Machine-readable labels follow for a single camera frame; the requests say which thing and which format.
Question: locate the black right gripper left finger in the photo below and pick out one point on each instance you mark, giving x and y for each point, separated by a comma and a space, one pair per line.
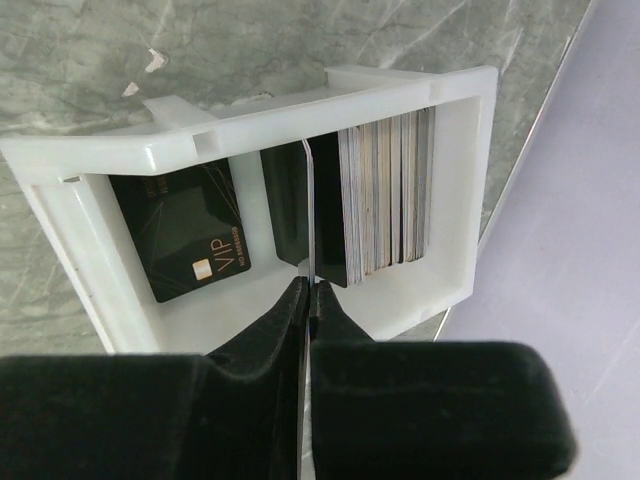
234, 413

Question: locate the stack of cards in box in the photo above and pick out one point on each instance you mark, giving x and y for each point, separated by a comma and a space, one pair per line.
386, 181

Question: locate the black credit card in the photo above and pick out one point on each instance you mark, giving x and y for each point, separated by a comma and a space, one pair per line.
330, 265

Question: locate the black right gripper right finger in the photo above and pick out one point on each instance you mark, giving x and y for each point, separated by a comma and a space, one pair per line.
430, 410

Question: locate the black VIP card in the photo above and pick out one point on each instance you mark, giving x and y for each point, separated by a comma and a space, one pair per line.
186, 227

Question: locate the white card storage box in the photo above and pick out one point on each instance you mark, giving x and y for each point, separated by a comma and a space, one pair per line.
66, 182

